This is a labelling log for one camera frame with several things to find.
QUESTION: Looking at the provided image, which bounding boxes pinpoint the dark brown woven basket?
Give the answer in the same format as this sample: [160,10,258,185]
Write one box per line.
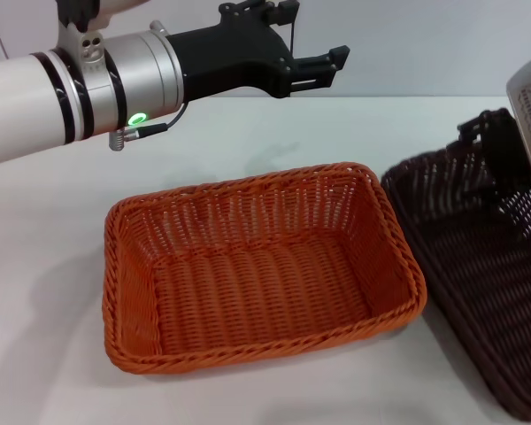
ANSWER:
[380,108,531,425]

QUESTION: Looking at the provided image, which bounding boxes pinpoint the orange woven basket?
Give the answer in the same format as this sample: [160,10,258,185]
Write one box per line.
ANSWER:
[102,161,427,375]

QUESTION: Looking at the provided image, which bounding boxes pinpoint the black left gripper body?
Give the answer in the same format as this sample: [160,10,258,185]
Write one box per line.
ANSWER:
[165,2,294,102]

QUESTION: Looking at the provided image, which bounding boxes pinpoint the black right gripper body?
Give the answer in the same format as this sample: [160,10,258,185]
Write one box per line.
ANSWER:
[477,108,531,198]

